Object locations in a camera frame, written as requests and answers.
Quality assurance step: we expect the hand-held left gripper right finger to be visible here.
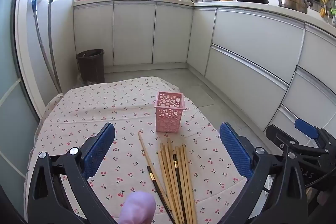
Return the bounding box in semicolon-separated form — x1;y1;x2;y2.
219;122;308;224

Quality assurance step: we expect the cherry print tablecloth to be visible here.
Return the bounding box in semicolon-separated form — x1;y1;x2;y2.
25;76;265;224

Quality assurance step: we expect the brown trash bin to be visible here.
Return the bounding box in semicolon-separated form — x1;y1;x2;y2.
76;49;105;85

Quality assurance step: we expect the white power strip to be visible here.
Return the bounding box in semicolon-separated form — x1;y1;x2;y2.
262;175;273;194

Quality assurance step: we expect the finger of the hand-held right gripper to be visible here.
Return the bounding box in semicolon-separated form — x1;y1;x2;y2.
266;124;315;159
294;118;329;153

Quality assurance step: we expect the blue handle mop pole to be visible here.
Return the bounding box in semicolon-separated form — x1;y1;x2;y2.
30;0;62;94

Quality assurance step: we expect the steel stock pot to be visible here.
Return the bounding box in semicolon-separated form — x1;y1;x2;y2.
274;0;314;14

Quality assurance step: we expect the pink perforated utensil holder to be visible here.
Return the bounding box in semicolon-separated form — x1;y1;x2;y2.
154;91;185;133

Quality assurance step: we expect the frosted glass door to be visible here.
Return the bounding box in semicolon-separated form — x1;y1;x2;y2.
0;0;42;224

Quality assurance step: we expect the white cabinet door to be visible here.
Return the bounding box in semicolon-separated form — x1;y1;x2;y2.
113;1;157;66
73;3;115;67
153;3;195;64
187;7;218;77

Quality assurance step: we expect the black grip mop pole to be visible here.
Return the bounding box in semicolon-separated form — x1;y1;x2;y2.
45;0;63;94

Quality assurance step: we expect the black chopstick gold band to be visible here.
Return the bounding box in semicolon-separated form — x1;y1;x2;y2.
146;166;176;224
172;154;187;224

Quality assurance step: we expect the white cabinet drawer front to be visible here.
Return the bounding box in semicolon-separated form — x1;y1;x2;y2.
298;23;336;80
281;67;336;126
204;45;290;132
210;9;306;84

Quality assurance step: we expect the pile of wooden chopsticks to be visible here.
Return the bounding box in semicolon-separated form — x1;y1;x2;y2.
138;131;198;224

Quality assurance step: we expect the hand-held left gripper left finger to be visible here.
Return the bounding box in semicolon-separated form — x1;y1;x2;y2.
27;122;117;224

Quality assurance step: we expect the person's left hand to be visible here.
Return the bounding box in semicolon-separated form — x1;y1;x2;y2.
119;191;156;224

